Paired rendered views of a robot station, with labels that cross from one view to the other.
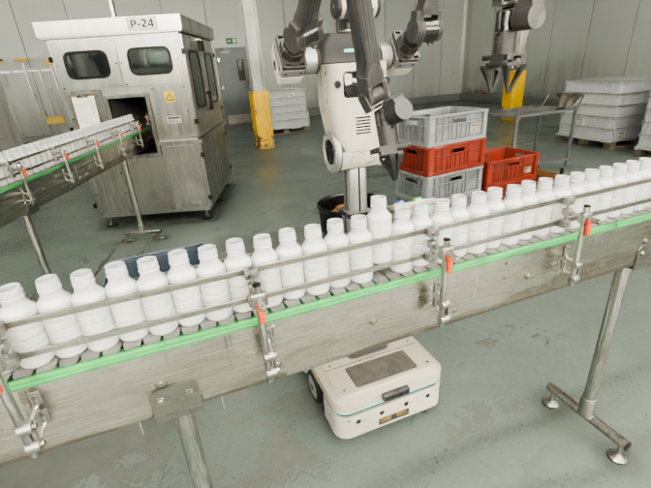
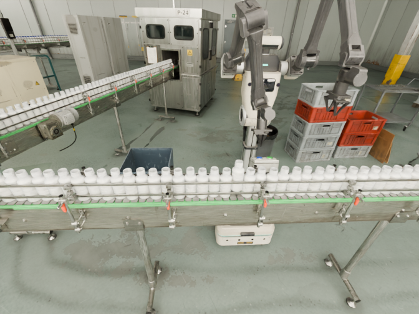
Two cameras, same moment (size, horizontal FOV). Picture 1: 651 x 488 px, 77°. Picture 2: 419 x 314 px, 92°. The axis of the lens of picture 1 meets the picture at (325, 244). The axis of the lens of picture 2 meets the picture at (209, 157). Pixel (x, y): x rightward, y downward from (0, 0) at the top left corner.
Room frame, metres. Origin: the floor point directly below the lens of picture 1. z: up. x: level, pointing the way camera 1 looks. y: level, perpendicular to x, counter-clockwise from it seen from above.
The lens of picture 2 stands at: (0.12, -0.21, 1.73)
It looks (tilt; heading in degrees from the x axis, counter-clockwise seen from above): 33 degrees down; 16
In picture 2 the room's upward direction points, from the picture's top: 2 degrees clockwise
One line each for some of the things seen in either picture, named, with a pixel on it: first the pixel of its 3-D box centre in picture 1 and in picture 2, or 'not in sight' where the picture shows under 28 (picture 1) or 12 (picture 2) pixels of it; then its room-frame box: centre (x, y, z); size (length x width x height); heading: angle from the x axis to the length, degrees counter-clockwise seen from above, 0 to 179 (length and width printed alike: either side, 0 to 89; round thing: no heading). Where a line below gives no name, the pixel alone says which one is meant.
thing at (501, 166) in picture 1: (496, 166); (356, 121); (3.64, -1.60, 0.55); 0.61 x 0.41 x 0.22; 113
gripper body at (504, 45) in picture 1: (504, 46); (340, 89); (1.22, -0.52, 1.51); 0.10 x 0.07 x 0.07; 20
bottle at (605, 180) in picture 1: (601, 193); (379, 179); (1.18, -0.85, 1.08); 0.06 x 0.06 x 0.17
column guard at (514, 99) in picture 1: (512, 96); (394, 70); (10.03, -4.63, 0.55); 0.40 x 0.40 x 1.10; 20
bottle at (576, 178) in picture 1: (573, 199); (358, 180); (1.13, -0.74, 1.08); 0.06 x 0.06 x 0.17
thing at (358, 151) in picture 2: not in sight; (345, 146); (3.64, -1.60, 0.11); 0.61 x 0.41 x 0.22; 113
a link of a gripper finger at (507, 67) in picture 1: (506, 75); (337, 105); (1.20, -0.53, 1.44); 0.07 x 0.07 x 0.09; 20
